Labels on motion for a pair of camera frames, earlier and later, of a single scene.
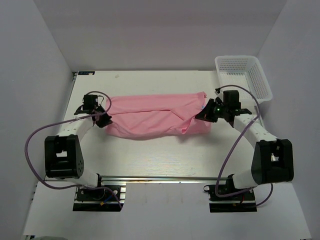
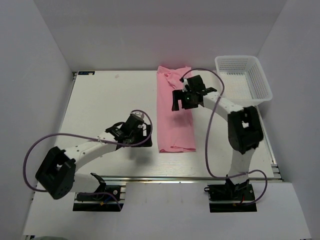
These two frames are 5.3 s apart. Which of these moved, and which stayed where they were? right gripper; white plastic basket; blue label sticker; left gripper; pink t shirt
Moved: pink t shirt; left gripper; right gripper
Stayed: white plastic basket; blue label sticker
